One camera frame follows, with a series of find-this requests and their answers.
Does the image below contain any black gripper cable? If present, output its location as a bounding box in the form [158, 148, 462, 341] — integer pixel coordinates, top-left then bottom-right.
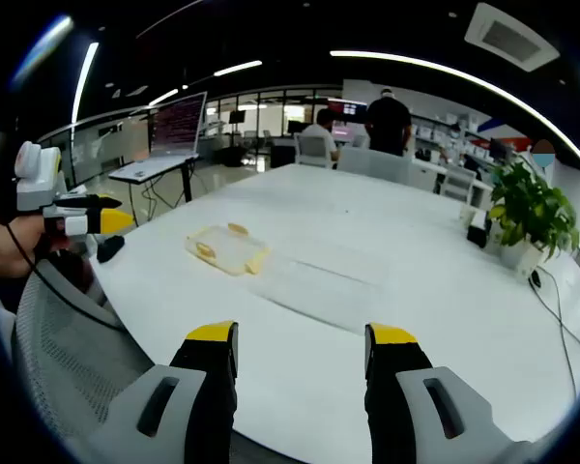
[3, 219, 126, 334]

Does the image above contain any ceiling air vent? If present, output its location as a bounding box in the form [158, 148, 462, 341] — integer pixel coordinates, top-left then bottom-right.
[464, 2, 562, 73]

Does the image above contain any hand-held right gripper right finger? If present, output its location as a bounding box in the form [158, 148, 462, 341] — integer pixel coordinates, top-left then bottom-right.
[364, 322, 533, 464]

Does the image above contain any black table cable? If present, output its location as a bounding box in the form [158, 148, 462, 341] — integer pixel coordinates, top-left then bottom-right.
[528, 264, 580, 391]

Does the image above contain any open silver laptop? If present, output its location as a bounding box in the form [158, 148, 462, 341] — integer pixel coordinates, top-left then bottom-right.
[108, 91, 209, 184]

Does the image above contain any potted green plant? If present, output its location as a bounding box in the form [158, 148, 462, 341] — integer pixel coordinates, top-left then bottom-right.
[486, 160, 580, 272]

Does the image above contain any black-legged standing desk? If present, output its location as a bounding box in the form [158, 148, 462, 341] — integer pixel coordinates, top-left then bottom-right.
[108, 157, 202, 227]

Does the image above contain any grey mesh office chair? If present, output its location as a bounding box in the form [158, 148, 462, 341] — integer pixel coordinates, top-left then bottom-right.
[12, 260, 159, 439]

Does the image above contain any small black box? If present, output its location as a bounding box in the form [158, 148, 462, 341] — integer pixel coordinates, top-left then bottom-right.
[465, 223, 488, 248]

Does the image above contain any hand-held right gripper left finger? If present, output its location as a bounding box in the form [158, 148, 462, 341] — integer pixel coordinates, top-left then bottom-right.
[87, 320, 240, 464]

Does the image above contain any long ceiling light strip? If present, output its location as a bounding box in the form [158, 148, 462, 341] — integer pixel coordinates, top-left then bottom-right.
[330, 48, 580, 178]

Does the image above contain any person's left hand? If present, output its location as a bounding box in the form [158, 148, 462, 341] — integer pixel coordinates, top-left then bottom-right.
[7, 215, 73, 260]

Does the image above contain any desk monitor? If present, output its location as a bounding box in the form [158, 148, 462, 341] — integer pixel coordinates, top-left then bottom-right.
[331, 120, 364, 142]

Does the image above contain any wall monitor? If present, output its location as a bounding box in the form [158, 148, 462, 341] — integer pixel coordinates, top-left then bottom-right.
[327, 98, 369, 118]

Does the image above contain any small black object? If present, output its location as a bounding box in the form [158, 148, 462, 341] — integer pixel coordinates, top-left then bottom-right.
[96, 235, 127, 264]

